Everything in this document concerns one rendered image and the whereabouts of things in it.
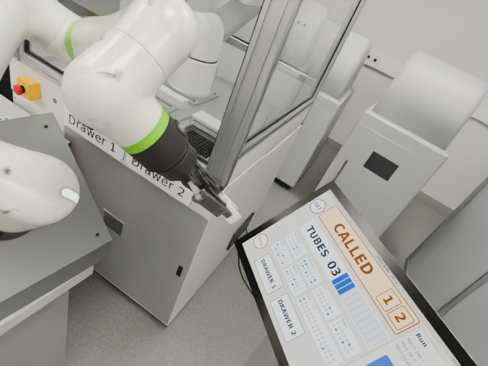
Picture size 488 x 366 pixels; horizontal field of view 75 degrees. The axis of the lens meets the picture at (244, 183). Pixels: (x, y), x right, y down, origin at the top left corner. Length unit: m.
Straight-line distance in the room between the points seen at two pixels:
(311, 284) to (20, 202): 0.58
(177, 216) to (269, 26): 0.72
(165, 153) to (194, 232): 0.72
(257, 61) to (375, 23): 3.21
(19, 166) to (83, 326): 1.23
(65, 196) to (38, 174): 0.06
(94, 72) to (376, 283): 0.61
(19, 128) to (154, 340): 1.18
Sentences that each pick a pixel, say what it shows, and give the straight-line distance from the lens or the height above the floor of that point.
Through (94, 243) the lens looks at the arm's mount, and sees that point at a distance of 0.95.
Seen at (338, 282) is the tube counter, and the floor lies 1.11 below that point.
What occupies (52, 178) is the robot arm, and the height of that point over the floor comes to 1.15.
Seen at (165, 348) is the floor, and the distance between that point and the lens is 1.76.
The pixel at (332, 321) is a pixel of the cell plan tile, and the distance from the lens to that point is 0.72.
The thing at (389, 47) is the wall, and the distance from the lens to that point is 4.01.
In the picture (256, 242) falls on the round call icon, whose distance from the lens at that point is 0.84.
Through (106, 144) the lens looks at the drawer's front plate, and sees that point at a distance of 1.30.
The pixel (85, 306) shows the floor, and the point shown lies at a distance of 1.83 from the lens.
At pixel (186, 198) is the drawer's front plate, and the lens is 1.13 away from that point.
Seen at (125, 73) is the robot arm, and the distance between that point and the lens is 0.47.
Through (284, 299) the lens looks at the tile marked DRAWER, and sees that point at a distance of 0.76.
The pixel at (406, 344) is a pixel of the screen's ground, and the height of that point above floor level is 1.14.
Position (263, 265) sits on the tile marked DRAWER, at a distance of 0.81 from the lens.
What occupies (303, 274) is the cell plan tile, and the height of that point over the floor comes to 1.06.
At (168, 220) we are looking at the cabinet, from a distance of 1.27.
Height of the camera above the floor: 1.57
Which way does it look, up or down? 34 degrees down
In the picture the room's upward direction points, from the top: 24 degrees clockwise
